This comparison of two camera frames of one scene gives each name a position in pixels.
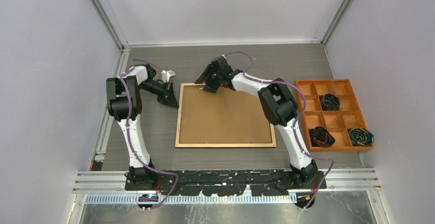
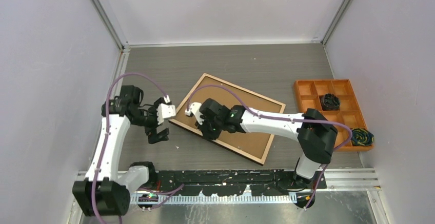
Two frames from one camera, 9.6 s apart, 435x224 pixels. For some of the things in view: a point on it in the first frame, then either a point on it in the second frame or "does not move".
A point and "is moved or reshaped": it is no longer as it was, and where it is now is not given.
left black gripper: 167,95 to 152,131
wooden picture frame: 224,118 is moved or reshaped
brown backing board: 226,116 is moved or reshaped
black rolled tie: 330,102 does not move
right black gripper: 205,77 to 213,135
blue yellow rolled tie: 359,137 does not move
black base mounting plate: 260,182 does not move
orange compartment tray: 334,120 does not move
